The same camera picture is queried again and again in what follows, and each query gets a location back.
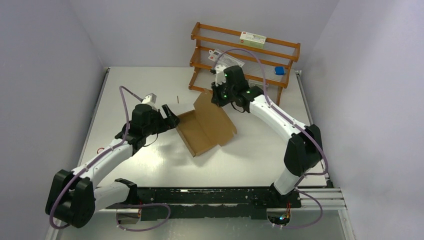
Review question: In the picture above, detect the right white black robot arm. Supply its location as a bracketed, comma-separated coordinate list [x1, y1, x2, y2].
[210, 64, 323, 207]

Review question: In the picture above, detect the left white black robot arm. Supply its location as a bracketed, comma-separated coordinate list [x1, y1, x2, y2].
[45, 103, 180, 228]

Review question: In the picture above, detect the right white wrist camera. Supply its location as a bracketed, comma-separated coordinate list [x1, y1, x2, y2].
[210, 64, 228, 87]

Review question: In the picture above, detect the small blue object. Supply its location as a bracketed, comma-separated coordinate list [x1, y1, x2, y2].
[274, 66, 286, 76]

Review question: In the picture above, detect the red emergency stop button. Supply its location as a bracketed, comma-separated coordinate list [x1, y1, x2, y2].
[96, 147, 105, 155]

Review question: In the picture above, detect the clear plastic packet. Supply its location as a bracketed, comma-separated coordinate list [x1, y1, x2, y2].
[208, 49, 245, 74]

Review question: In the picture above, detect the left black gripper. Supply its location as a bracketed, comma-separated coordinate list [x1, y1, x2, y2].
[142, 103, 181, 136]

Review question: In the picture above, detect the brown cardboard box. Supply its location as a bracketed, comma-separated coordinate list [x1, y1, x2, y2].
[176, 88, 237, 157]

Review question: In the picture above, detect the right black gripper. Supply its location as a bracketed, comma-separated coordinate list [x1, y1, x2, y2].
[210, 78, 236, 108]

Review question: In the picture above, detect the green white box top shelf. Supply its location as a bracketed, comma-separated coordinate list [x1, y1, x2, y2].
[239, 31, 267, 49]

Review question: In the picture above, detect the aluminium frame rail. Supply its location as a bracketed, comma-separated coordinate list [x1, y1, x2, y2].
[46, 185, 355, 240]

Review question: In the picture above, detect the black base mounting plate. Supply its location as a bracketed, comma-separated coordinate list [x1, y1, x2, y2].
[108, 185, 301, 221]

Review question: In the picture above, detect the orange wooden shelf rack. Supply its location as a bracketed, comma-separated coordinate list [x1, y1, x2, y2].
[188, 21, 302, 107]

